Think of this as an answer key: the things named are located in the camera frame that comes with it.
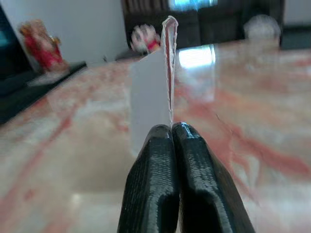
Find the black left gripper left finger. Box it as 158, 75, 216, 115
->
117, 124, 180, 233

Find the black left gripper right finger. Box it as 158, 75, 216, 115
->
171, 122, 256, 233

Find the white wrapper trash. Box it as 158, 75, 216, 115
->
130, 15, 179, 157

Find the white and red plush toy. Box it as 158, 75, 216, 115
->
130, 23, 161, 53

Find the dark low tv stand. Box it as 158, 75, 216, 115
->
0, 61, 87, 124

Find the dark wooden cabinet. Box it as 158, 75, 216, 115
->
121, 0, 285, 51

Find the clear round glass jar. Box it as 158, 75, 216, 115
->
243, 14, 282, 47

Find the red and gold figurine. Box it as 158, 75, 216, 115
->
18, 19, 71, 73

